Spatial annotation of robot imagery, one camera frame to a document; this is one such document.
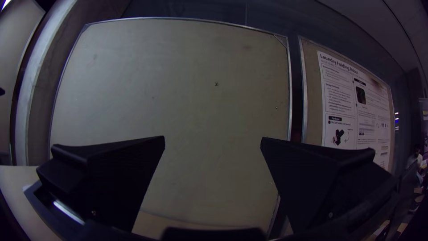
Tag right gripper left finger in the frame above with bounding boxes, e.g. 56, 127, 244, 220
36, 135, 166, 232

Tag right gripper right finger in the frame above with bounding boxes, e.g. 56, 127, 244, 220
260, 137, 399, 235

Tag white poster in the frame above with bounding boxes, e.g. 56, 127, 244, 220
317, 50, 392, 171

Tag person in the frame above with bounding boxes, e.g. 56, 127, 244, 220
406, 144, 424, 187

